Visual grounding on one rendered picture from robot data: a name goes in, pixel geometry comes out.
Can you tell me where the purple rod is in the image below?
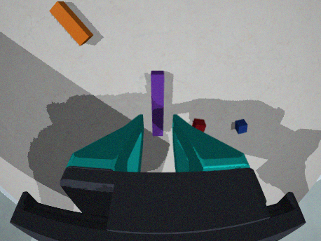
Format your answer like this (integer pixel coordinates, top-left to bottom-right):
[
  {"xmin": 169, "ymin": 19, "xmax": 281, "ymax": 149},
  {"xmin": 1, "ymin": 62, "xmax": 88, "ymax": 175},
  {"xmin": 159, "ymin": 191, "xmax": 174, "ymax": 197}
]
[{"xmin": 151, "ymin": 71, "xmax": 164, "ymax": 136}]

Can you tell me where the orange rectangular bar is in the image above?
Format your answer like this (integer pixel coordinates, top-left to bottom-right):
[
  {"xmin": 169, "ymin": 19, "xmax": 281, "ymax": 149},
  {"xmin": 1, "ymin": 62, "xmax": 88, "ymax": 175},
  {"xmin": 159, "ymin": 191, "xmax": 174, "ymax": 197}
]
[{"xmin": 49, "ymin": 1, "xmax": 93, "ymax": 46}]

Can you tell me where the red rod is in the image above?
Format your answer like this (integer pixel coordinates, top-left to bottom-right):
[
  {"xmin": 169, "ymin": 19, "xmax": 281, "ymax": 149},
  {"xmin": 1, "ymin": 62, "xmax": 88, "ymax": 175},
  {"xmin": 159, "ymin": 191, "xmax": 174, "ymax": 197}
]
[{"xmin": 192, "ymin": 118, "xmax": 206, "ymax": 132}]

